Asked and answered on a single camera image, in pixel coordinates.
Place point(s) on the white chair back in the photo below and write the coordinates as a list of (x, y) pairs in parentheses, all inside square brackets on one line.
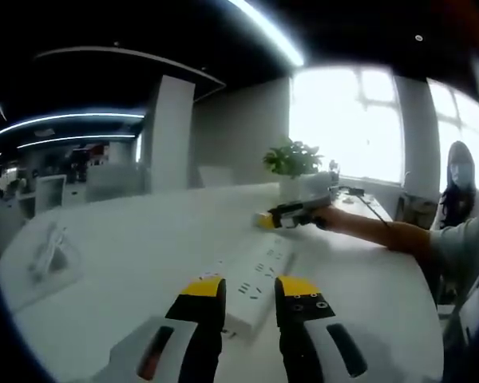
[(215, 176)]

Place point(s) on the white frame office chair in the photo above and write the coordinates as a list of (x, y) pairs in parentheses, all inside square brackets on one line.
[(50, 193)]

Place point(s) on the person's right hand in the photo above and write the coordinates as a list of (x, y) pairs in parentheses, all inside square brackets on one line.
[(329, 217)]

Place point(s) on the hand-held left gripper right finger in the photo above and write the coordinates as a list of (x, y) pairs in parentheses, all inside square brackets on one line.
[(299, 343)]

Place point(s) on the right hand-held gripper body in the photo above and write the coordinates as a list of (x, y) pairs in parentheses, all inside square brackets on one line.
[(315, 187)]

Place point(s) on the long ceiling light strip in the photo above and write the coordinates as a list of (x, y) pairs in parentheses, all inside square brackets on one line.
[(275, 32)]

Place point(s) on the green potted plant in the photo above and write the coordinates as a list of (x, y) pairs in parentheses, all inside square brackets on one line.
[(293, 159)]

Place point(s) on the white power strip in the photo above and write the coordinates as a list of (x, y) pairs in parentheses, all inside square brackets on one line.
[(259, 271)]

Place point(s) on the grey wide chair back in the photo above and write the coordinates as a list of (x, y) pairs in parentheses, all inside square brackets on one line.
[(112, 181)]

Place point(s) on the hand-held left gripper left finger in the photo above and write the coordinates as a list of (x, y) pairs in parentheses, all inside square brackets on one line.
[(195, 343)]

